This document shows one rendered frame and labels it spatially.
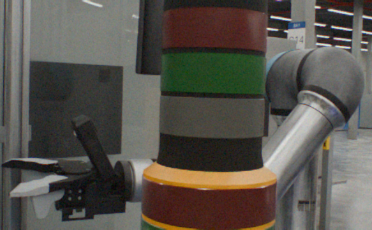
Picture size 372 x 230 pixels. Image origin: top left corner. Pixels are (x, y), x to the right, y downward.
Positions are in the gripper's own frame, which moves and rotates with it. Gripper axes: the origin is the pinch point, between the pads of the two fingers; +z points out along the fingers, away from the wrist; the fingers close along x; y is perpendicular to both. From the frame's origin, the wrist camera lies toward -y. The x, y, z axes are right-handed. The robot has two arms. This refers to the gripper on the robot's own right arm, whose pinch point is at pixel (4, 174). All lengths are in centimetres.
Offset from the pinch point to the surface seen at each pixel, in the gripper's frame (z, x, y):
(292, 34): -408, 502, -24
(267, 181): -2, -68, -21
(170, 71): 0, -66, -24
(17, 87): -3.2, 15.2, -11.5
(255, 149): -2, -67, -22
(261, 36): -2, -67, -25
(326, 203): -382, 359, 165
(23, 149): -4.4, 14.4, 0.0
